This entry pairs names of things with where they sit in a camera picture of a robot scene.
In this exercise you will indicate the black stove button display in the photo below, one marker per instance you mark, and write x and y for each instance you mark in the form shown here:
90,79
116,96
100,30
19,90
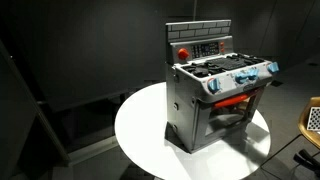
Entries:
205,50

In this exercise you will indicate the black ribbed griddle plate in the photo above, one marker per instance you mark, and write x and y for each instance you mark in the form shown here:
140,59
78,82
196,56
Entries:
226,63

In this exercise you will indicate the grey toy kitchen stove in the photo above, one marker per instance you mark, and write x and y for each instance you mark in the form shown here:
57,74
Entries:
186,110

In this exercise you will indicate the black burner grate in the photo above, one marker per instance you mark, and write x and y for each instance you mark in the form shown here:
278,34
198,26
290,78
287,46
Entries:
196,69
248,58

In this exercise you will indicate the round orange stove knob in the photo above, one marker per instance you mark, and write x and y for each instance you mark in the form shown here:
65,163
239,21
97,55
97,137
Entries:
183,53

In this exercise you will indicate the small orange stove button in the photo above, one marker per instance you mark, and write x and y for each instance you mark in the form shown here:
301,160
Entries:
222,43
222,49

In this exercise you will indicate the blue stove knob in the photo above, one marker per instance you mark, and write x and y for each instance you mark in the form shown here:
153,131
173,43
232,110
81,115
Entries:
213,85
273,67
253,74
240,78

